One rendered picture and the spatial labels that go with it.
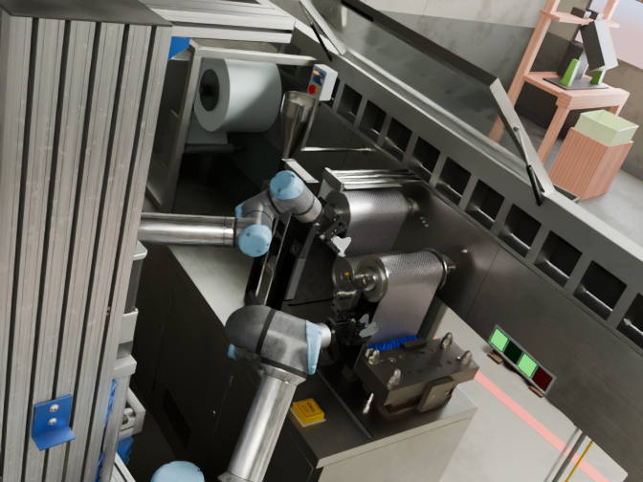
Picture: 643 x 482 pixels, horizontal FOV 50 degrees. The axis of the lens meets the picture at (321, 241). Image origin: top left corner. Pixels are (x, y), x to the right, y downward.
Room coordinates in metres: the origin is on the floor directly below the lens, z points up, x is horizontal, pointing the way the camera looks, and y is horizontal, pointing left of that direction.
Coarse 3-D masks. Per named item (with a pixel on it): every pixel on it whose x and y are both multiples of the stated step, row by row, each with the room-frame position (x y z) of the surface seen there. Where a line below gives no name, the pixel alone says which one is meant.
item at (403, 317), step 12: (396, 300) 1.85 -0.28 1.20; (408, 300) 1.89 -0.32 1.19; (420, 300) 1.93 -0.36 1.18; (384, 312) 1.83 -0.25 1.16; (396, 312) 1.87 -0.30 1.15; (408, 312) 1.90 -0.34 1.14; (420, 312) 1.95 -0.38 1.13; (384, 324) 1.85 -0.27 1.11; (396, 324) 1.88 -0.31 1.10; (408, 324) 1.92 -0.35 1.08; (420, 324) 1.96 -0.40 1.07; (384, 336) 1.86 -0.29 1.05; (396, 336) 1.90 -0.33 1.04; (408, 336) 1.94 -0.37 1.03
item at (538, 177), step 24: (336, 0) 2.15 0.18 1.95; (312, 24) 2.65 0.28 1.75; (384, 24) 1.96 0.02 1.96; (336, 48) 2.71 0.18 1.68; (432, 48) 1.82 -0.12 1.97; (456, 72) 1.76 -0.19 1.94; (480, 72) 1.70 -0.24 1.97; (408, 96) 2.43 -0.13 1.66; (504, 96) 1.70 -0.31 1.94; (504, 120) 1.75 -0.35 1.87; (480, 144) 2.15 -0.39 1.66; (528, 144) 1.82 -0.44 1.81; (528, 168) 1.82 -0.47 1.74
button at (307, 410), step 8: (304, 400) 1.60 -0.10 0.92; (312, 400) 1.61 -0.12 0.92; (296, 408) 1.56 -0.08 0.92; (304, 408) 1.57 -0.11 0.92; (312, 408) 1.58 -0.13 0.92; (320, 408) 1.59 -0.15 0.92; (304, 416) 1.53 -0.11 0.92; (312, 416) 1.54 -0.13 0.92; (320, 416) 1.56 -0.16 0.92; (304, 424) 1.53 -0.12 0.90
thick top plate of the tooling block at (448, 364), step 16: (384, 352) 1.81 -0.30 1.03; (400, 352) 1.84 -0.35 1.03; (416, 352) 1.86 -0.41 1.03; (432, 352) 1.89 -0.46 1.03; (448, 352) 1.92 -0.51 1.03; (464, 352) 1.95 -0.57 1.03; (368, 368) 1.71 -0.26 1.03; (384, 368) 1.73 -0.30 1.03; (400, 368) 1.75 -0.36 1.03; (416, 368) 1.78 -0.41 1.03; (432, 368) 1.81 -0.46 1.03; (448, 368) 1.83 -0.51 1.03; (464, 368) 1.86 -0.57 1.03; (368, 384) 1.69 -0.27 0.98; (384, 384) 1.65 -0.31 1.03; (400, 384) 1.68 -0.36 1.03; (416, 384) 1.71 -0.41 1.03; (384, 400) 1.64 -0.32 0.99; (400, 400) 1.68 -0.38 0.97
